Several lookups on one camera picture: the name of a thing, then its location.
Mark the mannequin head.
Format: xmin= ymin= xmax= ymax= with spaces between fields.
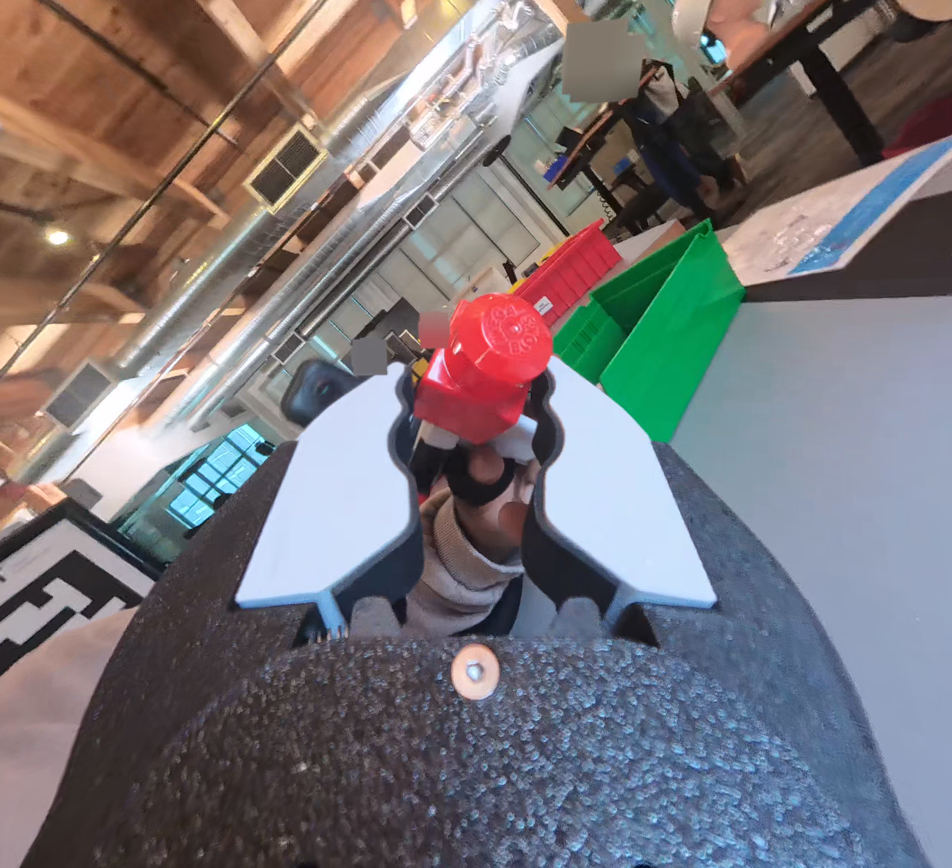
xmin=703 ymin=0 xmax=769 ymax=69

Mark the air vent grille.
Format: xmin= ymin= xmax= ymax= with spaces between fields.
xmin=41 ymin=361 xmax=114 ymax=430
xmin=244 ymin=124 xmax=330 ymax=215

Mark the person's beige sweatshirt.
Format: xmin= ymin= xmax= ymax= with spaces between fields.
xmin=0 ymin=604 xmax=138 ymax=868

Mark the white and blue paper leaflet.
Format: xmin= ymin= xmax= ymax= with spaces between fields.
xmin=720 ymin=138 xmax=952 ymax=289

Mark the green plastic bin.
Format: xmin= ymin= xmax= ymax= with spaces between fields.
xmin=552 ymin=218 xmax=746 ymax=444

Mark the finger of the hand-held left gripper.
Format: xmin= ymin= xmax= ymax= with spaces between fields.
xmin=409 ymin=422 xmax=466 ymax=467
xmin=487 ymin=416 xmax=538 ymax=462

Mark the silver air duct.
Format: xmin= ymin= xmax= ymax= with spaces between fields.
xmin=112 ymin=0 xmax=589 ymax=430

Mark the wooden desk with black legs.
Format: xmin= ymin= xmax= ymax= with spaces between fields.
xmin=707 ymin=0 xmax=904 ymax=166
xmin=550 ymin=106 xmax=648 ymax=222

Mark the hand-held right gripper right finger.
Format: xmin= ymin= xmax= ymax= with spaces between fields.
xmin=521 ymin=355 xmax=718 ymax=625

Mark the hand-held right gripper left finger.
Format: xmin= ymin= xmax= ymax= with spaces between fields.
xmin=234 ymin=361 xmax=425 ymax=640

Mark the person's left forearm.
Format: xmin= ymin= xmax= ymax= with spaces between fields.
xmin=405 ymin=489 xmax=525 ymax=635

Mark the red plastic bin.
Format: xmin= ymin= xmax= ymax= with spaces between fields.
xmin=898 ymin=98 xmax=952 ymax=149
xmin=512 ymin=220 xmax=623 ymax=328

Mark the person's left hand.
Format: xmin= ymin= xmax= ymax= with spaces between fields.
xmin=446 ymin=446 xmax=526 ymax=566

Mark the yellow plastic bin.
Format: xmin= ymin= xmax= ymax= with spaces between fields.
xmin=509 ymin=247 xmax=570 ymax=292

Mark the red plastic block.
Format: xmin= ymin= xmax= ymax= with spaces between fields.
xmin=413 ymin=294 xmax=555 ymax=447

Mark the white hard hat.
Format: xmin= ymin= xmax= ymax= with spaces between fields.
xmin=671 ymin=0 xmax=728 ymax=53

